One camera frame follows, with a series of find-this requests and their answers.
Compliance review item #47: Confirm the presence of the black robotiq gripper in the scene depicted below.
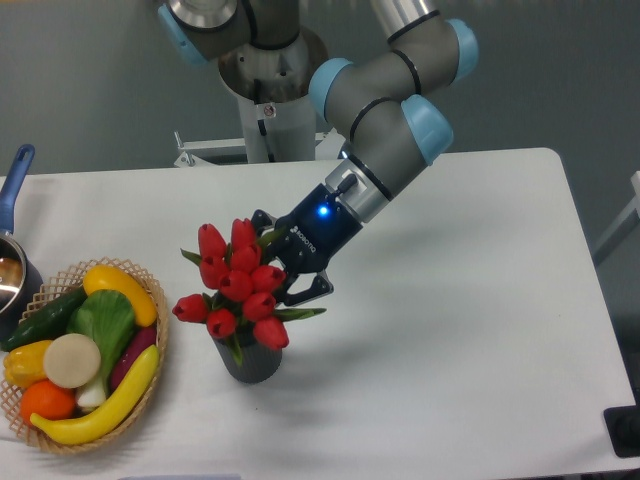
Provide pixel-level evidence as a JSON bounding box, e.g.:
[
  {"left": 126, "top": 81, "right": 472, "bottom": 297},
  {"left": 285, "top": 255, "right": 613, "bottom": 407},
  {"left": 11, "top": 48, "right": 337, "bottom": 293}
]
[{"left": 250, "top": 184, "right": 362, "bottom": 306}]

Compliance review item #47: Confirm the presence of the red tulip bouquet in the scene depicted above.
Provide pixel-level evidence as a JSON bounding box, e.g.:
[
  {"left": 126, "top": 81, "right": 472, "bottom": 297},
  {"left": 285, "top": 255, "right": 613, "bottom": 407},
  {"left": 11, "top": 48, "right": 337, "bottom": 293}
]
[{"left": 172, "top": 219, "right": 325, "bottom": 368}]

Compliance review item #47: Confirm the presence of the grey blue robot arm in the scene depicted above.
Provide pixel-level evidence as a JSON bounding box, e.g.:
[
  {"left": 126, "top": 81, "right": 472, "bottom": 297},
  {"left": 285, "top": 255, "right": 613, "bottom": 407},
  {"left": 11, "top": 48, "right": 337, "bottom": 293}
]
[{"left": 158, "top": 1, "right": 479, "bottom": 306}]

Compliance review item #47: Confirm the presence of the dark grey ribbed vase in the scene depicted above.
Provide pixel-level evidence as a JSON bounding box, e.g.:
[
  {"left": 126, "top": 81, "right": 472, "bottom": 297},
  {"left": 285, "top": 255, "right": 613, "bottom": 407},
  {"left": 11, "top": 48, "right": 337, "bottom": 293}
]
[{"left": 214, "top": 331, "right": 283, "bottom": 384}]

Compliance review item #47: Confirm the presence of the purple eggplant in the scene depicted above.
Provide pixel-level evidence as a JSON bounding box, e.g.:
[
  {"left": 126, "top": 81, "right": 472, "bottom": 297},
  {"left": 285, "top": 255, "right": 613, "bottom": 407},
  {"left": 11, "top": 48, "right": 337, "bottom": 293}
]
[{"left": 109, "top": 326, "right": 157, "bottom": 391}]

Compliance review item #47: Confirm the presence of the yellow squash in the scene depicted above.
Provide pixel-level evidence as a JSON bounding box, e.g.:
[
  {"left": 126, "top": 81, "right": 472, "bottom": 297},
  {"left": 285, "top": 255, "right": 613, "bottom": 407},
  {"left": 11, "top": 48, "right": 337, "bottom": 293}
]
[{"left": 82, "top": 264, "right": 157, "bottom": 327}]

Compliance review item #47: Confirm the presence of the green bok choy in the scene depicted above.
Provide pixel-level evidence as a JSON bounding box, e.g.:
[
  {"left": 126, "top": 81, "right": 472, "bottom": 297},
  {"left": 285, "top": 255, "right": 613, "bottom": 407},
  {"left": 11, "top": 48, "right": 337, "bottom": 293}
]
[{"left": 66, "top": 290, "right": 135, "bottom": 412}]

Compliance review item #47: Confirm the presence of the yellow banana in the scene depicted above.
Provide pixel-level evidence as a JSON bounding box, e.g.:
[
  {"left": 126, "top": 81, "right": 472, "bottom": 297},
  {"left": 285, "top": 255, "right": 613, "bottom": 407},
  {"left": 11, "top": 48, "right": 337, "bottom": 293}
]
[{"left": 30, "top": 345, "right": 160, "bottom": 446}]

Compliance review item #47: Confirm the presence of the beige round disc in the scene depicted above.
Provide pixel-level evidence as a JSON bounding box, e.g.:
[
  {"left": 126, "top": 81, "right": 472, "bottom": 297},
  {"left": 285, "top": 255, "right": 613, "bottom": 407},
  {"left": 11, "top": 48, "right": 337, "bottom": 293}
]
[{"left": 43, "top": 333, "right": 101, "bottom": 389}]

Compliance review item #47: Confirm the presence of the green cucumber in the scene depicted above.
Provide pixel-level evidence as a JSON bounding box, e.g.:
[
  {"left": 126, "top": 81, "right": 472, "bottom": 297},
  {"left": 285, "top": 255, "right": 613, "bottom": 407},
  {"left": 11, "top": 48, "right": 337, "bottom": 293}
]
[{"left": 1, "top": 288, "right": 87, "bottom": 352}]

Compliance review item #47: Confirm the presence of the woven wicker basket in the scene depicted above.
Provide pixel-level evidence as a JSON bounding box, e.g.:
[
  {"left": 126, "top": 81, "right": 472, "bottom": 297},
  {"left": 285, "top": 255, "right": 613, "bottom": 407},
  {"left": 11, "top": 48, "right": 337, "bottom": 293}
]
[{"left": 1, "top": 257, "right": 169, "bottom": 455}]

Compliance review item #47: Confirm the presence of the orange fruit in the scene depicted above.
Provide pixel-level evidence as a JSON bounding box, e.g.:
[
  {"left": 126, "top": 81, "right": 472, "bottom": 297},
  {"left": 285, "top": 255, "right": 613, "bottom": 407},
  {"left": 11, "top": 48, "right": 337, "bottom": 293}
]
[{"left": 20, "top": 380, "right": 76, "bottom": 426}]

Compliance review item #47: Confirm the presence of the yellow bell pepper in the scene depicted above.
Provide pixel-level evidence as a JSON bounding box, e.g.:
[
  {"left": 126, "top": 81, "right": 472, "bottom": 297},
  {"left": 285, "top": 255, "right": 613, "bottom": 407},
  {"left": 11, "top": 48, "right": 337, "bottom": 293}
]
[{"left": 3, "top": 340, "right": 53, "bottom": 389}]

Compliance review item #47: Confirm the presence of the black box at table edge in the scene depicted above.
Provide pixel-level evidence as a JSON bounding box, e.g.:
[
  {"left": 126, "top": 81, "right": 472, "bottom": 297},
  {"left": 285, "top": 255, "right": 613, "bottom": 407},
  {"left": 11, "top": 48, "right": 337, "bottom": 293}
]
[{"left": 603, "top": 406, "right": 639, "bottom": 458}]

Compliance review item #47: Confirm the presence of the white metal base frame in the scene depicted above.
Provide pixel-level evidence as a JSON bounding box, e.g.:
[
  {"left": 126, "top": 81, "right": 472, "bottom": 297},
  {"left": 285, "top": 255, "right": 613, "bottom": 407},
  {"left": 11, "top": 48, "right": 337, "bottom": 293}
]
[{"left": 174, "top": 129, "right": 346, "bottom": 167}]

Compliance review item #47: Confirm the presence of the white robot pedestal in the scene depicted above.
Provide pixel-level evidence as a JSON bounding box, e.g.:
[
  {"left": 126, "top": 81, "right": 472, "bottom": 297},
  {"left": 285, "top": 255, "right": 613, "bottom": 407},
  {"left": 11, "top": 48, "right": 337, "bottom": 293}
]
[{"left": 237, "top": 96, "right": 316, "bottom": 164}]

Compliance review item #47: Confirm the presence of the blue handled saucepan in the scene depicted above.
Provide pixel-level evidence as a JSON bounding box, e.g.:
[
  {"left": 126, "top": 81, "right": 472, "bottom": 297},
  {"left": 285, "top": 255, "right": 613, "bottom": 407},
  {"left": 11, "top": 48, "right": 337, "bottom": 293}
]
[{"left": 1, "top": 144, "right": 43, "bottom": 341}]

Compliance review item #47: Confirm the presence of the white frame at right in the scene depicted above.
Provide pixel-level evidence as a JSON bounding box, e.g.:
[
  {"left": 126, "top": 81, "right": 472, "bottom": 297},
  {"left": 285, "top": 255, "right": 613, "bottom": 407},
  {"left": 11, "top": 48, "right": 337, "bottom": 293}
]
[{"left": 592, "top": 171, "right": 639, "bottom": 267}]

